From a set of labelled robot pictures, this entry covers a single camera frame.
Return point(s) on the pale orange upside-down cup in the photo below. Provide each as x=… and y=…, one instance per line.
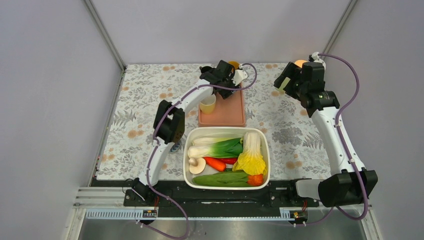
x=299, y=63

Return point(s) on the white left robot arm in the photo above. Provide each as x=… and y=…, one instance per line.
x=169, y=121

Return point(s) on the blue zigzag sponge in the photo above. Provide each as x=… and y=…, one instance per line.
x=175, y=147

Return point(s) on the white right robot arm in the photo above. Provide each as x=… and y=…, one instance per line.
x=350, y=182

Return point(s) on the white rectangular vegetable bin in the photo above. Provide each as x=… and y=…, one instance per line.
x=230, y=132

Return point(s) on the toy bok choy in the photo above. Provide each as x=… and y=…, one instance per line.
x=215, y=151

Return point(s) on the salmon pink plastic tray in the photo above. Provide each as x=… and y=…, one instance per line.
x=228, y=112

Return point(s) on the toy white leek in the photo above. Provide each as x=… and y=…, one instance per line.
x=217, y=141

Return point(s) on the toy green leafy vegetable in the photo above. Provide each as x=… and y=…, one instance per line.
x=225, y=179

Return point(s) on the toy napa cabbage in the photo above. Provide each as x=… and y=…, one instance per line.
x=251, y=160

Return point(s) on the dark brown mug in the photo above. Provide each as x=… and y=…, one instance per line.
x=205, y=69

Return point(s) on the light blue butterfly mug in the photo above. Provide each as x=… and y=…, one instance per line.
x=235, y=64

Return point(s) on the light green mug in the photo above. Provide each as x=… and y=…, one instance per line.
x=283, y=85

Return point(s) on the toy red chili pepper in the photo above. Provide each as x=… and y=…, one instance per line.
x=229, y=161

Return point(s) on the toy orange carrot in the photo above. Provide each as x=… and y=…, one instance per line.
x=215, y=163

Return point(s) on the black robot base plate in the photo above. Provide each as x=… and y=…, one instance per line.
x=179, y=199

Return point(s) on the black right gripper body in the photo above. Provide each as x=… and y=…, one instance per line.
x=300, y=87

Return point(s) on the toy orange tomato piece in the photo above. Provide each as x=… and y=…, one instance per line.
x=255, y=180

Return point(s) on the aluminium front rail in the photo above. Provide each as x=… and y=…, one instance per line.
x=107, y=203

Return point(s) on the yellow mug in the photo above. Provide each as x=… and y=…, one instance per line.
x=208, y=104

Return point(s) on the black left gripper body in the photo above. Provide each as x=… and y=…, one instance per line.
x=229, y=80

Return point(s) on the toy mushroom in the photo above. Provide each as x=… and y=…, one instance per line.
x=196, y=166

